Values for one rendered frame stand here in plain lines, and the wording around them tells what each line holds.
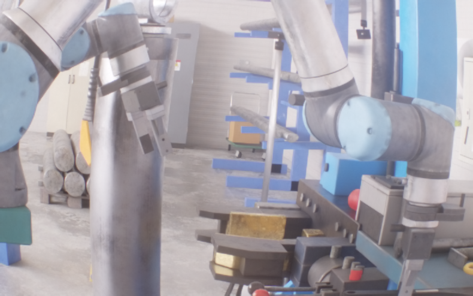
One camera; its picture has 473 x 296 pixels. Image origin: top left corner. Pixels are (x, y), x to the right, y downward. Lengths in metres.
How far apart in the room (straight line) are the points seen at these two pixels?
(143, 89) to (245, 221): 0.73
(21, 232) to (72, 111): 11.11
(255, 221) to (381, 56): 0.61
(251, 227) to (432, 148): 1.17
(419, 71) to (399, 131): 1.01
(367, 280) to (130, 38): 0.73
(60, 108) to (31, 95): 11.33
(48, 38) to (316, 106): 0.51
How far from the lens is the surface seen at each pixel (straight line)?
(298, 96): 1.86
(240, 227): 2.29
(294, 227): 2.39
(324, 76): 1.24
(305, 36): 1.22
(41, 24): 0.93
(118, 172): 2.02
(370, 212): 1.84
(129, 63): 1.69
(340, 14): 7.95
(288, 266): 1.99
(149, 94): 1.68
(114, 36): 1.69
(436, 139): 1.20
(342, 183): 2.29
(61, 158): 6.76
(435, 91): 2.17
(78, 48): 1.55
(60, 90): 12.21
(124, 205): 2.03
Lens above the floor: 1.43
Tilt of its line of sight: 6 degrees down
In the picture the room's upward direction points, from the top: 6 degrees clockwise
